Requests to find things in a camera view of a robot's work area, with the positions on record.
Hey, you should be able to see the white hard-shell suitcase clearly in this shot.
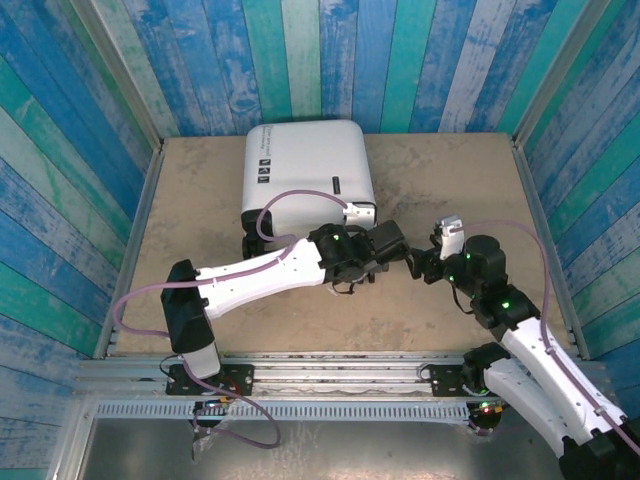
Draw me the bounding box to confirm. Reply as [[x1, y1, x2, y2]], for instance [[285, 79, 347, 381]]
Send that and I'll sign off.
[[239, 119, 379, 259]]

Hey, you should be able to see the steel sheet plate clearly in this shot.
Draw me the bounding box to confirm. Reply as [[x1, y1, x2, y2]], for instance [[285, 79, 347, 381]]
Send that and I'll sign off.
[[49, 417, 566, 480]]

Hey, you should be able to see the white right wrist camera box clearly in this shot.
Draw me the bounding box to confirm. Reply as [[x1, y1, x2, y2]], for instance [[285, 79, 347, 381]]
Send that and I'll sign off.
[[432, 214, 465, 260]]

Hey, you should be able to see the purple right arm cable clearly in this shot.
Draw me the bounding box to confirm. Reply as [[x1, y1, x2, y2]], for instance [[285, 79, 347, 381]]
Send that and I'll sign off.
[[457, 221, 640, 456]]

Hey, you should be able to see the aluminium table side rail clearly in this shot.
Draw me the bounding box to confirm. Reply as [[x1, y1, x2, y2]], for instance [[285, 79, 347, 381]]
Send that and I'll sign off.
[[92, 144, 166, 359], [512, 139, 591, 361]]

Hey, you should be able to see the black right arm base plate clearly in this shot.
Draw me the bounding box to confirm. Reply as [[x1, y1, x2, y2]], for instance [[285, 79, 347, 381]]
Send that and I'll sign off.
[[429, 363, 501, 399]]

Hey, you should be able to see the aluminium mounting rail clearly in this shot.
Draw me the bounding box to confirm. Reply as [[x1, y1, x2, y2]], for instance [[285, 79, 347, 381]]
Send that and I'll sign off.
[[74, 352, 609, 399]]

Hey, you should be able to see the white slotted cable duct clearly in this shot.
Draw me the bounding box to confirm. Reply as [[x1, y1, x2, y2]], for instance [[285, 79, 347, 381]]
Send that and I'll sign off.
[[94, 399, 474, 421]]

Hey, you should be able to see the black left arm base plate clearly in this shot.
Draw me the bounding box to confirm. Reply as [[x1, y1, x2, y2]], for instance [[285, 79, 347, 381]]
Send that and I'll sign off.
[[166, 362, 255, 397]]

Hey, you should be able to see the aluminium frame post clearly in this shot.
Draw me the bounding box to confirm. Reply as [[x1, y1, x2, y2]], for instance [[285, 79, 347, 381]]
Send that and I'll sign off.
[[69, 0, 165, 151], [512, 0, 614, 146]]

